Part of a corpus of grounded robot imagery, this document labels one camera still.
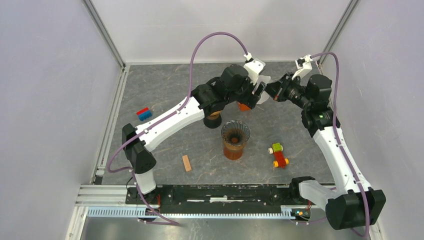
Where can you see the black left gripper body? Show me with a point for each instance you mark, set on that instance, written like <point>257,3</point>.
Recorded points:
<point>249,99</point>

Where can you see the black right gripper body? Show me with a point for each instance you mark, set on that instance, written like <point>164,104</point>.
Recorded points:
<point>288,90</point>

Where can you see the light wooden ring holder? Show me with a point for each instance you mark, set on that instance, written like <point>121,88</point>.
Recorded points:
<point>215,113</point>

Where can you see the orange glass carafe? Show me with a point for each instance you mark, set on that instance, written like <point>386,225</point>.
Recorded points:
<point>233,154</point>

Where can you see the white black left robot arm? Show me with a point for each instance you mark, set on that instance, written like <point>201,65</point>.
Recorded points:
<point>236,84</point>

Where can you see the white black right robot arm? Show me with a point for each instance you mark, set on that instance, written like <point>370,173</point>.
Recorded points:
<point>353,203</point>

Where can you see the orange coffee filter box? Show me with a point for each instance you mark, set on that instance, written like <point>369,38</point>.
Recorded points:
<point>242,107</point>

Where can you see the colourful toy car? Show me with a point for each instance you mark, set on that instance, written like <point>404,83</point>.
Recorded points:
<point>280,161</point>

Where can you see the small wooden block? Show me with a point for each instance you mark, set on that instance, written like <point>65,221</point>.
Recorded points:
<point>186,163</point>

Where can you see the red blue small object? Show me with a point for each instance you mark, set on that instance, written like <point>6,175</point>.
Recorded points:
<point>144,114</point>

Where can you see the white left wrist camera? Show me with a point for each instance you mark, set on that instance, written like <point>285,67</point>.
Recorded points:
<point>254,68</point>

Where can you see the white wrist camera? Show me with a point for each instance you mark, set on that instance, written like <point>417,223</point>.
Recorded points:
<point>254,68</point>
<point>304,66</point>

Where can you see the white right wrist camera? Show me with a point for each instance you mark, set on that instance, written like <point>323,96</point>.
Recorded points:
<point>304,66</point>

